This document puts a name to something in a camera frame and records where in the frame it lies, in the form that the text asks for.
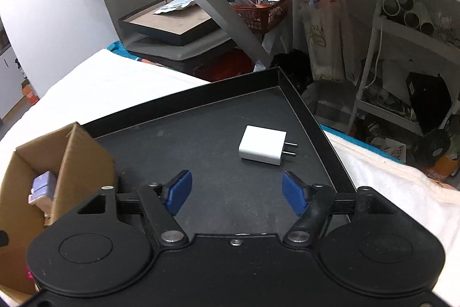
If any purple cube toy figure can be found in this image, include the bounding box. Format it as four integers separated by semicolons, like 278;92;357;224
28;171;57;218

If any pink bear figurine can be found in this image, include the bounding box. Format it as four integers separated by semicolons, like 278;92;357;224
26;267;34;281

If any white power adapter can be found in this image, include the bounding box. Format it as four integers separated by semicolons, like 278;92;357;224
239;125;297;166

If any brown cardboard box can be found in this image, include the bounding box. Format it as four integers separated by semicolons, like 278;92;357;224
0;123;117;303

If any black rectangular tray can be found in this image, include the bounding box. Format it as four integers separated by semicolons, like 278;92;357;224
84;68;355;234

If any white towel cloth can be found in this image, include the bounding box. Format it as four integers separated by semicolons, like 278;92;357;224
1;49;459;306

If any beige tote bag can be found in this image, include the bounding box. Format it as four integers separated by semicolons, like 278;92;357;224
300;0;360;84

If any orange carton box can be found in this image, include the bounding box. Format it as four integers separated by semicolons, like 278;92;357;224
21;79;39;105

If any red plastic basket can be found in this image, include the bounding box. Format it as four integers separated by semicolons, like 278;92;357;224
231;0;291;35

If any white metal shelf rack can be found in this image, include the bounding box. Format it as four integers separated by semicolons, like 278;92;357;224
346;0;459;136

